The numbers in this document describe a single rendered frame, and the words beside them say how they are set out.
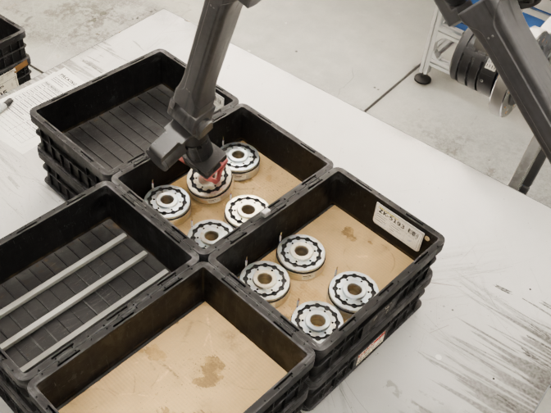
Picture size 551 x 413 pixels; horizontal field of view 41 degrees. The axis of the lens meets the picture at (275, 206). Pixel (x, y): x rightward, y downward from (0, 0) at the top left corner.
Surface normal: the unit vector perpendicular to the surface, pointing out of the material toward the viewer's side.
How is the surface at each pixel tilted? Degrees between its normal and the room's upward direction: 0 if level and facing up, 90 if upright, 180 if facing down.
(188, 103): 92
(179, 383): 0
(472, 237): 0
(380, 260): 0
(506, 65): 87
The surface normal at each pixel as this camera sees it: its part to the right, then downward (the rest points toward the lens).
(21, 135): 0.07, -0.70
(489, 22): -0.65, 0.48
